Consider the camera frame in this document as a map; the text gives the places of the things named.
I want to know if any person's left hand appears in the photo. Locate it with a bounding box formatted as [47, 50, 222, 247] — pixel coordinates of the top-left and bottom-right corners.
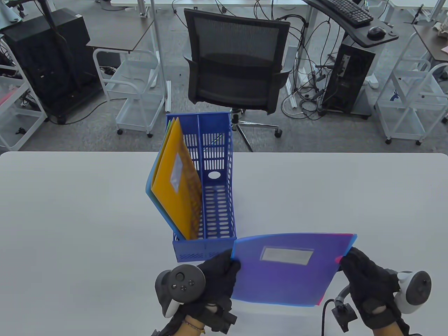
[173, 249, 242, 318]

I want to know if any person's right hand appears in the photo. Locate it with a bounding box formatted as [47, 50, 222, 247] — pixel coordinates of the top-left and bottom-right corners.
[339, 247, 409, 330]

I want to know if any dark grey handheld controller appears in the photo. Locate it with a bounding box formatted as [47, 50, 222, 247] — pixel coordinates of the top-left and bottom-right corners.
[395, 270, 433, 315]
[155, 264, 206, 318]

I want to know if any blue translucent L-shaped folder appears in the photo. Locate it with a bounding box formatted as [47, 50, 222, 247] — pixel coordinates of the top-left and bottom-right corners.
[146, 119, 182, 240]
[231, 233, 358, 308]

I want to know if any orange translucent L-shaped folder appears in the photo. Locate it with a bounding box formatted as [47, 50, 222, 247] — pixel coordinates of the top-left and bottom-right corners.
[150, 117, 203, 241]

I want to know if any person's left forearm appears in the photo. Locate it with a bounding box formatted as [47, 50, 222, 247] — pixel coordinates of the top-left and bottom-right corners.
[177, 315, 207, 336]

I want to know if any person's right forearm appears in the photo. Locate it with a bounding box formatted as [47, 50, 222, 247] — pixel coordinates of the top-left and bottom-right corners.
[371, 323, 403, 336]

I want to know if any blue plastic file rack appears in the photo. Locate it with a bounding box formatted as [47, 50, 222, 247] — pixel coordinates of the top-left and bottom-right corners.
[165, 111, 238, 263]

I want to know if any white metal trolley cart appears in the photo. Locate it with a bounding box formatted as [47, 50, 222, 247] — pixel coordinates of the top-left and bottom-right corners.
[0, 37, 48, 152]
[374, 58, 448, 146]
[93, 48, 166, 138]

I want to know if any black mesh office chair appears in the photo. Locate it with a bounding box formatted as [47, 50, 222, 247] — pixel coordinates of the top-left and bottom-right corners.
[184, 9, 292, 153]

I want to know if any black computer tower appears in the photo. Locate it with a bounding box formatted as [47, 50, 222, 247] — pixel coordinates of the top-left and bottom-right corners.
[321, 44, 376, 114]

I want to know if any dark keyboard desk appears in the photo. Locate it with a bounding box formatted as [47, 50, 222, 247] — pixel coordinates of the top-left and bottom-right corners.
[304, 0, 399, 48]

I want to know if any brown desk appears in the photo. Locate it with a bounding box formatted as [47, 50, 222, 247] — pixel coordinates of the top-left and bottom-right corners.
[413, 23, 448, 63]

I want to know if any small brown side table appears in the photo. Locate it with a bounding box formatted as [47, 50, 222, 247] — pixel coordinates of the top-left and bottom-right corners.
[86, 16, 155, 54]

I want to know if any black computer keyboard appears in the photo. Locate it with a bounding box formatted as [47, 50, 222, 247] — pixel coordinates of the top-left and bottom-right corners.
[320, 0, 374, 28]

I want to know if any black computer cabinet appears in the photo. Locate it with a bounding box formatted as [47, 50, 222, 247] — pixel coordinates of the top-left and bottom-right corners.
[2, 9, 104, 125]

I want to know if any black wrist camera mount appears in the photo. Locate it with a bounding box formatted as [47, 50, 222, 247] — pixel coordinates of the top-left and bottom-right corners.
[206, 304, 238, 333]
[331, 304, 358, 333]

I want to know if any black braided cable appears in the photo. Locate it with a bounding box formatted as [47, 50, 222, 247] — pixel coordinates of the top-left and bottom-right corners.
[321, 285, 350, 336]

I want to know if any bundle of black cables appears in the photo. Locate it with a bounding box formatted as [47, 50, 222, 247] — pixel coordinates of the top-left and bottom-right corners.
[280, 14, 343, 121]

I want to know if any white metal post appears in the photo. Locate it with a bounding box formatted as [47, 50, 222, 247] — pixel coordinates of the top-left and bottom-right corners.
[150, 0, 172, 112]

